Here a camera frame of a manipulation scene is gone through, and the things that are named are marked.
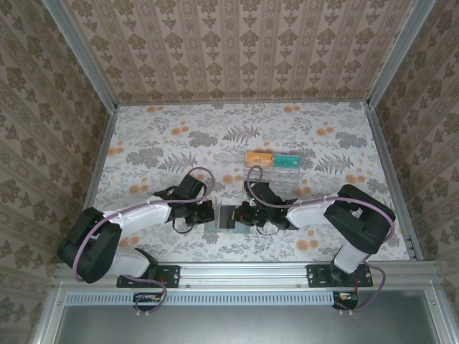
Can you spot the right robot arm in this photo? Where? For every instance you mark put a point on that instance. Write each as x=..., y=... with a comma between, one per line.
x=308, y=215

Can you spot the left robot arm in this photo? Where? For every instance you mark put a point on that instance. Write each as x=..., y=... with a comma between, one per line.
x=143, y=211

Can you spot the clear acrylic card organizer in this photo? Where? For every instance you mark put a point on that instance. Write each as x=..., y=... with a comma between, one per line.
x=287, y=179

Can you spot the orange credit card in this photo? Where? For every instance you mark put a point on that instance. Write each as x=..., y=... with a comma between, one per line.
x=258, y=160

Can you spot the teal VIP credit card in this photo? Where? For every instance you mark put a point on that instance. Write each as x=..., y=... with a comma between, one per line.
x=287, y=162

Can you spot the black electronics connector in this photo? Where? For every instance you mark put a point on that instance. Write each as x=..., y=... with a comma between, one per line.
x=147, y=302
x=346, y=302

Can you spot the grey metal sheet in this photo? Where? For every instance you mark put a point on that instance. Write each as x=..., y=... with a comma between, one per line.
x=244, y=326

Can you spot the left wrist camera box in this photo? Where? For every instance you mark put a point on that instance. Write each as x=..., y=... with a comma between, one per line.
x=191, y=185

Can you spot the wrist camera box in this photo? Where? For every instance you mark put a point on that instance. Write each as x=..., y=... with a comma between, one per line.
x=191, y=185
x=263, y=190

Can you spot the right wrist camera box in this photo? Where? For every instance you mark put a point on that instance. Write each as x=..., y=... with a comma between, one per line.
x=263, y=190

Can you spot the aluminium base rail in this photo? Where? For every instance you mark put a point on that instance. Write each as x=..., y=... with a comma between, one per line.
x=244, y=274

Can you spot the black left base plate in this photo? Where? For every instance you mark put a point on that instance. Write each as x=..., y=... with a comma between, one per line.
x=168, y=276

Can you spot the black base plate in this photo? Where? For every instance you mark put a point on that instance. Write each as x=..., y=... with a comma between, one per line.
x=168, y=276
x=317, y=276

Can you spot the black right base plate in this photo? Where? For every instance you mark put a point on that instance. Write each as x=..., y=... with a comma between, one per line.
x=317, y=276

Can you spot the aluminium side rail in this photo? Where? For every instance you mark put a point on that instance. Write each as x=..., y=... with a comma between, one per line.
x=383, y=154
x=104, y=147

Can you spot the aluminium back rail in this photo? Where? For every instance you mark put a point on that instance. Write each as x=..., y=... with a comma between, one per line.
x=244, y=102

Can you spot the aluminium corner post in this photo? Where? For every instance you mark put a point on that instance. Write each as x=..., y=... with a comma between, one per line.
x=398, y=53
x=82, y=57

